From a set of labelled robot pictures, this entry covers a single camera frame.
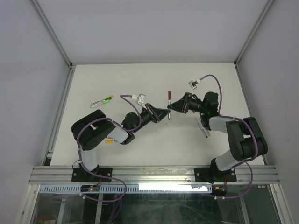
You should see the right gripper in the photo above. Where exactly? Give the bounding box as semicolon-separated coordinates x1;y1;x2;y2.
166;92;206;114

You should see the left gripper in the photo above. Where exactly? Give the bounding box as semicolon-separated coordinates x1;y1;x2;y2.
132;103;170;133

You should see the red brown capped pen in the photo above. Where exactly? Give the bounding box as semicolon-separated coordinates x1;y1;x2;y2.
196;118;208;138

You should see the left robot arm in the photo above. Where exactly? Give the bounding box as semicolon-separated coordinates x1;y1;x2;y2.
71;103;170;181

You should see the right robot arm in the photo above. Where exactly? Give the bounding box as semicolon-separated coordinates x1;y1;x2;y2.
167;92;268;181

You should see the yellow capped pen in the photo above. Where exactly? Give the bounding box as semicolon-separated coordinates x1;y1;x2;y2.
91;95;114;105

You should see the green capped pen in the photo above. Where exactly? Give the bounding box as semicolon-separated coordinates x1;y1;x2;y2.
90;98;112;108

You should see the pile of capped pens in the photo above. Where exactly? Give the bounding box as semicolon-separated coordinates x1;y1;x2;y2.
105;139;117;144

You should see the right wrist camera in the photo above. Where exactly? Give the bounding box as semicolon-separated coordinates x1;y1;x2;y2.
188;80;199;90

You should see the aluminium front rail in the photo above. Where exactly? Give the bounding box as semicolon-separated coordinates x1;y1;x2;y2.
29;165;280;185

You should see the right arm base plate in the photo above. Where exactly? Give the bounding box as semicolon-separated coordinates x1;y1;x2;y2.
194;167;237;184

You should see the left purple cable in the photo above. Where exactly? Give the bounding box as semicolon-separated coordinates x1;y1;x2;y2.
77;94;145;203

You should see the right frame post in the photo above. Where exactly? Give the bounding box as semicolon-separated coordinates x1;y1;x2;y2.
234;0;276;67

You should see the frame post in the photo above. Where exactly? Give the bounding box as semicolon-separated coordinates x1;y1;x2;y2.
29;0;72;68
234;0;276;67

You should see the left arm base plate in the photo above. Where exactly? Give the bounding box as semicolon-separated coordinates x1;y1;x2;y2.
71;166;113;183

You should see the slotted cable duct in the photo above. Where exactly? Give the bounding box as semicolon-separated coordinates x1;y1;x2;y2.
40;183;212;194

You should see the left frame post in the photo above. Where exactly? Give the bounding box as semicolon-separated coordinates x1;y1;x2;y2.
29;0;72;68

